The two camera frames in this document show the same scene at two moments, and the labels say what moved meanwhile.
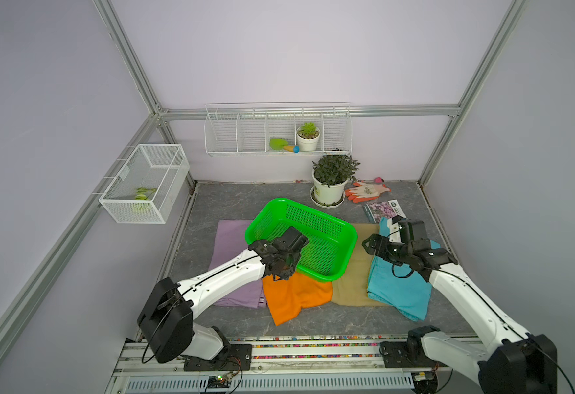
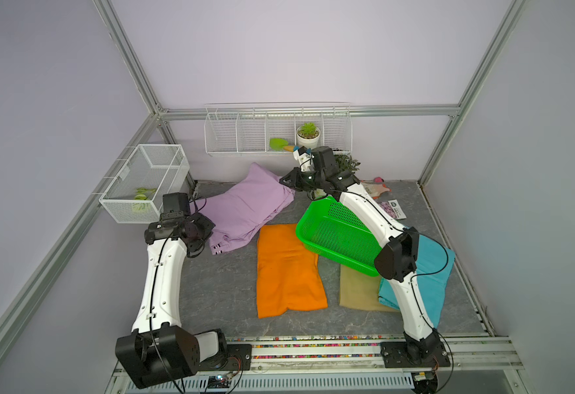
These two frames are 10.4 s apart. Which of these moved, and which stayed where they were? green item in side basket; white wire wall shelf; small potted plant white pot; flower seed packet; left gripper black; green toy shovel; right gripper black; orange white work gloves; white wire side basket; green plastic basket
Moved: right gripper black; left gripper black; green plastic basket
Stayed: green item in side basket; orange white work gloves; green toy shovel; white wire side basket; flower seed packet; white wire wall shelf; small potted plant white pot
